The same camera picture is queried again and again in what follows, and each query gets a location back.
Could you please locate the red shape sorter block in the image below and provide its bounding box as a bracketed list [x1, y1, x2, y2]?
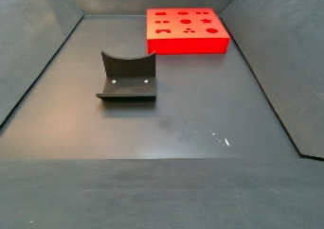
[147, 8, 230, 55]

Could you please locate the black curved holder bracket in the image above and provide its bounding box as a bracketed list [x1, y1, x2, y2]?
[96, 52, 156, 100]

